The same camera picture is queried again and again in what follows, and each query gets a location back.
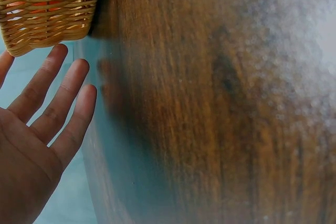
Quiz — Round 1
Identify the woven wicker basket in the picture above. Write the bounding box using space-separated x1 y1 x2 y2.
0 0 106 58

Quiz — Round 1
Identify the person's left hand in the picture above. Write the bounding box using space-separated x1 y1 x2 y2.
0 43 98 224

